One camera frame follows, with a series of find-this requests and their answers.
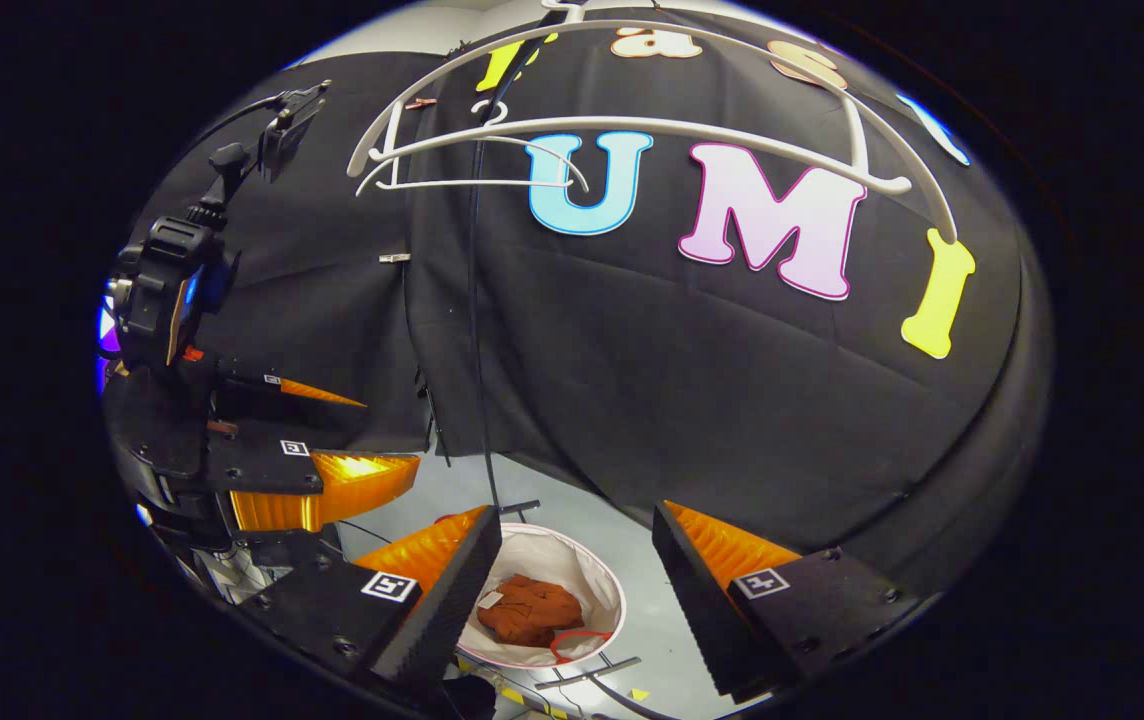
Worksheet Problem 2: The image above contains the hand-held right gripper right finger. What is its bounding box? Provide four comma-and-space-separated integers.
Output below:
652, 500, 923, 704

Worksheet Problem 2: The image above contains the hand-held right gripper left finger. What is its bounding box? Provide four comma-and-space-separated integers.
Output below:
237, 505, 505, 703

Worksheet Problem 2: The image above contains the orange corduroy jacket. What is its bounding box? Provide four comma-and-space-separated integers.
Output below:
475, 573, 586, 649

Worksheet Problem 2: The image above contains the white round laundry hamper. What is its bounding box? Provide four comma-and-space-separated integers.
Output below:
454, 522, 627, 669

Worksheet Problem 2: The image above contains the white plastic clothes hanger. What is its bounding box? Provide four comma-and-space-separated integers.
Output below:
347, 0, 960, 246
355, 100, 591, 197

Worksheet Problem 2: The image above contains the black backdrop cloth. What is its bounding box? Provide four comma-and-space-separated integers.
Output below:
132, 10, 1053, 601

